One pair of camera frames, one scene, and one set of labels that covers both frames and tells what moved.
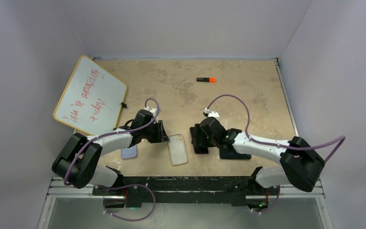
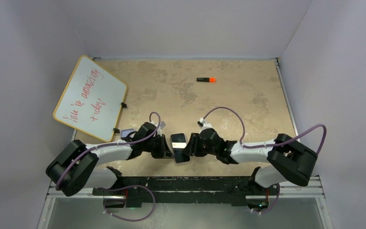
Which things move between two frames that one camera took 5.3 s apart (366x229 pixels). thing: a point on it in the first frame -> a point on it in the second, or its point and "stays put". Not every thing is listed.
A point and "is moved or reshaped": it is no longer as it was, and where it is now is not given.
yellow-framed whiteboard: [92, 99] stays put
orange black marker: [210, 79] stays put
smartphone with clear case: [177, 149] stays put
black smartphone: [201, 150] is moved or reshaped
